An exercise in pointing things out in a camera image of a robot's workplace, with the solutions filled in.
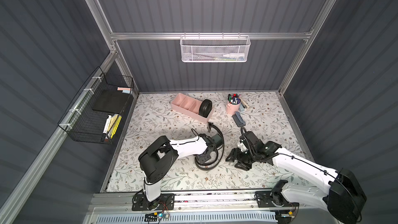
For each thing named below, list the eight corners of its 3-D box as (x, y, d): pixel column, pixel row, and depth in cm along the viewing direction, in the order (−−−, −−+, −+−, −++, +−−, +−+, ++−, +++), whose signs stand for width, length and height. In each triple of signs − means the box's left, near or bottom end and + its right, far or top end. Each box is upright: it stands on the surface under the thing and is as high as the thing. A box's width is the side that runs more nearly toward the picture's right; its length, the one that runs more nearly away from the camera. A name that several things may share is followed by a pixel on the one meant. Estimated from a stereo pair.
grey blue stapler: (237, 128, 102) (238, 124, 99) (231, 115, 109) (232, 111, 105) (244, 127, 103) (245, 123, 99) (237, 114, 110) (238, 110, 106)
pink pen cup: (226, 114, 109) (229, 102, 98) (225, 106, 113) (227, 93, 103) (237, 114, 109) (241, 102, 98) (236, 106, 113) (239, 93, 103)
